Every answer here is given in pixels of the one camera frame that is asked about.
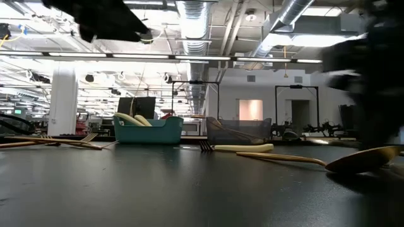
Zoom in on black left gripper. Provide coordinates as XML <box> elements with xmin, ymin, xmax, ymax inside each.
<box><xmin>42</xmin><ymin>0</ymin><xmax>150</xmax><ymax>44</ymax></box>

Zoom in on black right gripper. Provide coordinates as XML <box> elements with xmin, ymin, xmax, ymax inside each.
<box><xmin>321</xmin><ymin>34</ymin><xmax>404</xmax><ymax>151</ymax></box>

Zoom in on thin gold cutlery piece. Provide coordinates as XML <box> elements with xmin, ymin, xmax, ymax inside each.
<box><xmin>4</xmin><ymin>136</ymin><xmax>104</xmax><ymax>151</ymax></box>

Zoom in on cream-handled dark fork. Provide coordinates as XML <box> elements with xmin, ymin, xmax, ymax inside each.
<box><xmin>198</xmin><ymin>140</ymin><xmax>275</xmax><ymax>153</ymax></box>

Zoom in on black hanging dome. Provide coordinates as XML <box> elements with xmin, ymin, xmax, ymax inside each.
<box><xmin>138</xmin><ymin>30</ymin><xmax>155</xmax><ymax>45</ymax></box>

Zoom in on black background robot arms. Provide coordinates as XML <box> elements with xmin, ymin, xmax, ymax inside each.
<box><xmin>271</xmin><ymin>119</ymin><xmax>343</xmax><ymax>141</ymax></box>

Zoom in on black monitor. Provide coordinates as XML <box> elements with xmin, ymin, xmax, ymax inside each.
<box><xmin>116</xmin><ymin>96</ymin><xmax>157</xmax><ymax>120</ymax></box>

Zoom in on long ceiling light bar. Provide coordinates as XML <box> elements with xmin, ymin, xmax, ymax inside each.
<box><xmin>0</xmin><ymin>51</ymin><xmax>323</xmax><ymax>64</ymax></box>

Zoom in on white pillar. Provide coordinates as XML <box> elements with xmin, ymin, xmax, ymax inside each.
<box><xmin>47</xmin><ymin>64</ymin><xmax>79</xmax><ymax>136</ymax></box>

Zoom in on red cart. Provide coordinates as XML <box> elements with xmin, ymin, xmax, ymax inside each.
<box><xmin>75</xmin><ymin>113</ymin><xmax>90</xmax><ymax>136</ymax></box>

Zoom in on dark grey plastic bin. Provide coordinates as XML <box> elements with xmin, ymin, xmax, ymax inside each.
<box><xmin>205</xmin><ymin>116</ymin><xmax>273</xmax><ymax>146</ymax></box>

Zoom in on teal plastic bin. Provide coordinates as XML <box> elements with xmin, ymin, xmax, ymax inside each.
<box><xmin>112</xmin><ymin>115</ymin><xmax>185</xmax><ymax>145</ymax></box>

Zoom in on grey box appliance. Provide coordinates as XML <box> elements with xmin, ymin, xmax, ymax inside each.
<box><xmin>182</xmin><ymin>121</ymin><xmax>208</xmax><ymax>136</ymax></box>

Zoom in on silver ribbed air duct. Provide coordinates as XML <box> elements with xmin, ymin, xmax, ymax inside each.
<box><xmin>175</xmin><ymin>0</ymin><xmax>211</xmax><ymax>114</ymax></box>

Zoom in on black metal frame stand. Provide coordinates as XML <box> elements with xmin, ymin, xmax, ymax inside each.
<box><xmin>171</xmin><ymin>80</ymin><xmax>221</xmax><ymax>120</ymax></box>
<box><xmin>275</xmin><ymin>84</ymin><xmax>319</xmax><ymax>127</ymax></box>

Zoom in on lit wall window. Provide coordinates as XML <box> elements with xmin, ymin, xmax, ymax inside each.
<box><xmin>239</xmin><ymin>99</ymin><xmax>264</xmax><ymax>121</ymax></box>

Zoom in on black curved cable bundle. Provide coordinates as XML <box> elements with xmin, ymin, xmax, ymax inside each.
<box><xmin>0</xmin><ymin>113</ymin><xmax>34</xmax><ymax>136</ymax></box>

